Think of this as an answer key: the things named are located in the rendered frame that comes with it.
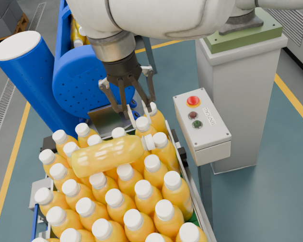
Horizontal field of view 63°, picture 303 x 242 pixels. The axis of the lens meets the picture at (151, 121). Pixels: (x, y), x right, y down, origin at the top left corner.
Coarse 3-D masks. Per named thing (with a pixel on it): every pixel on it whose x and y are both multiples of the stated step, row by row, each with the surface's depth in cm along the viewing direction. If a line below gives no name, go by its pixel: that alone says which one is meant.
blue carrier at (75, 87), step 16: (64, 0) 143; (64, 16) 105; (64, 32) 124; (64, 48) 115; (80, 48) 79; (64, 64) 77; (80, 64) 78; (96, 64) 79; (64, 80) 81; (80, 80) 82; (96, 80) 83; (64, 96) 85; (80, 96) 86; (96, 96) 88; (128, 96) 91; (80, 112) 92
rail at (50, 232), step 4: (52, 180) 79; (52, 184) 78; (52, 188) 77; (56, 188) 79; (48, 224) 70; (48, 228) 69; (48, 232) 68; (52, 232) 69; (48, 236) 67; (52, 236) 68
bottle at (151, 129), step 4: (136, 128) 71; (148, 128) 70; (152, 128) 72; (136, 132) 72; (140, 132) 71; (144, 132) 70; (148, 132) 70; (152, 132) 71; (156, 132) 73; (140, 136) 71; (152, 136) 71
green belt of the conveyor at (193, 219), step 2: (180, 176) 80; (194, 212) 71; (194, 214) 71; (192, 216) 71; (194, 216) 71; (190, 218) 71; (192, 218) 70; (194, 218) 70; (196, 218) 70; (188, 220) 70; (190, 220) 70; (192, 220) 70; (194, 220) 70; (196, 220) 70; (186, 222) 70; (190, 222) 70; (192, 222) 70; (194, 222) 70; (196, 222) 70; (196, 224) 69; (198, 224) 69; (198, 226) 69
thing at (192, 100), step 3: (192, 96) 72; (195, 96) 72; (189, 99) 72; (192, 99) 71; (195, 99) 71; (198, 99) 71; (189, 102) 71; (192, 102) 71; (195, 102) 71; (198, 102) 71
